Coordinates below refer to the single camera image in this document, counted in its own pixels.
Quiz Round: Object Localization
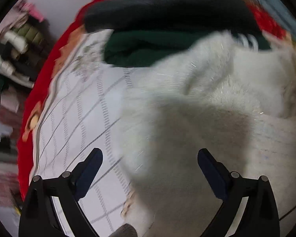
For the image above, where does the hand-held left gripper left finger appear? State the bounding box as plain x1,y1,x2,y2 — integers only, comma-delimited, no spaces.
18,148,103,237

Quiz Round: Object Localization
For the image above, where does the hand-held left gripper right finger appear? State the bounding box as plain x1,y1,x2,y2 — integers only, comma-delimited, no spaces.
197,148,280,237

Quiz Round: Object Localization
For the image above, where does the white fuzzy knit sweater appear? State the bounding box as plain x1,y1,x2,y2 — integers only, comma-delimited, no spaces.
111,30,296,237

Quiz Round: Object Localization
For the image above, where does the pile of folded clothes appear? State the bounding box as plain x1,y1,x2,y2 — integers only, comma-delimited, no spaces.
0,0,52,89

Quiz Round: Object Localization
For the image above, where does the white checked bedsheet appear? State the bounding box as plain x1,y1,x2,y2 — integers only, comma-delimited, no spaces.
33,30,153,237

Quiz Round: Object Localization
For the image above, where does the dark green striped garment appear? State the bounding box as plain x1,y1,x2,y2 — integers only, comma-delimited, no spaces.
103,30,270,68

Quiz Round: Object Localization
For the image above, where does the red floral blanket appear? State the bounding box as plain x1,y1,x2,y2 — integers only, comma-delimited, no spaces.
17,0,294,203

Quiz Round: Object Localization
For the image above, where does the black garment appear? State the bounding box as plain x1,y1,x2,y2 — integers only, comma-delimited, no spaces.
84,0,262,36

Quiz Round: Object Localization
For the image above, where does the blue-grey cloth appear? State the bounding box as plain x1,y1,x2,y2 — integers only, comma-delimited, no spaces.
234,0,296,52

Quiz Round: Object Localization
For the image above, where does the black cable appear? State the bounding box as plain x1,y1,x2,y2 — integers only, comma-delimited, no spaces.
279,201,296,221

